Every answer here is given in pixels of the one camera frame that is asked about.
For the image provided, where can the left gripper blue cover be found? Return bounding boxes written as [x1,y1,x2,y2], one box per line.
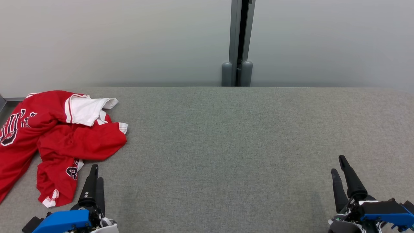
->
[32,164,119,233]

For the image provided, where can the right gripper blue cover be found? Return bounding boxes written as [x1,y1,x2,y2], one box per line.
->
[328,155,414,233]

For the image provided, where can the red shirt with white sleeves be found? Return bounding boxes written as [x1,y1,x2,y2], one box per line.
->
[0,90,128,204]

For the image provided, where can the grey fabric padded platform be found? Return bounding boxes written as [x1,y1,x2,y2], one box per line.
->
[0,86,414,233]

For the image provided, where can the grey metal floor rail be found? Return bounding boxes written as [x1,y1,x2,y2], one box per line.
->
[0,94,26,112]

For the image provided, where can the grey partition post, two feet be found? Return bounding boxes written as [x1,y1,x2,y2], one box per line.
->
[221,0,256,87]

